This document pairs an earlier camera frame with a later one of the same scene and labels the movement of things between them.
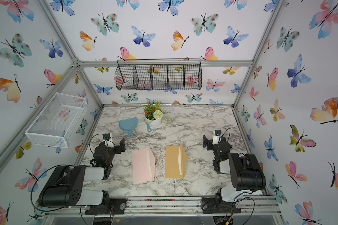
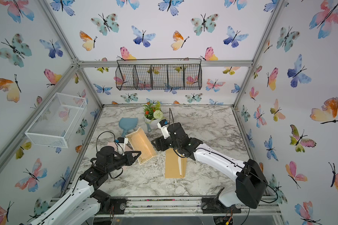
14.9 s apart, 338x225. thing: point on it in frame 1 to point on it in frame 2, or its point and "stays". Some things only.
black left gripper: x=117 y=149 to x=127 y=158
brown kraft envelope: x=175 y=161 stays
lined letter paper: x=180 y=161 stays
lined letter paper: x=149 y=165 to x=138 y=141
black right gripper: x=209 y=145 to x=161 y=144
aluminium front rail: x=266 y=206 stays
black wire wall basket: x=159 y=74 stays
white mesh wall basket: x=56 y=124 stays
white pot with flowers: x=153 y=115 stays
